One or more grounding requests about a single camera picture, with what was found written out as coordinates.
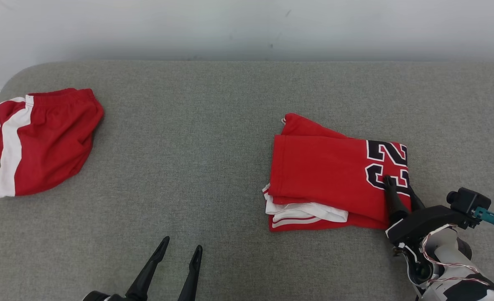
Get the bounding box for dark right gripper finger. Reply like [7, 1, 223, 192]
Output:
[406, 187, 425, 212]
[383, 175, 407, 226]

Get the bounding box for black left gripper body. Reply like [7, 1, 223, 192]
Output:
[82, 291, 126, 301]

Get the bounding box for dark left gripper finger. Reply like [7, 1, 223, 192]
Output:
[177, 245, 203, 301]
[125, 236, 170, 301]

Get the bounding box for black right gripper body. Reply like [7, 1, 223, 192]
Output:
[386, 205, 467, 251]

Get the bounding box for red basketball jersey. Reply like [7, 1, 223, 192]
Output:
[262, 113, 413, 232]

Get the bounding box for red shorts white stripe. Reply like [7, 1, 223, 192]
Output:
[0, 88, 104, 199]

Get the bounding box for red white thin wires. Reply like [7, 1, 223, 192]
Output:
[420, 224, 491, 289]

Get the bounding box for teal plug black cable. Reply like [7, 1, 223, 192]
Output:
[472, 208, 494, 250]

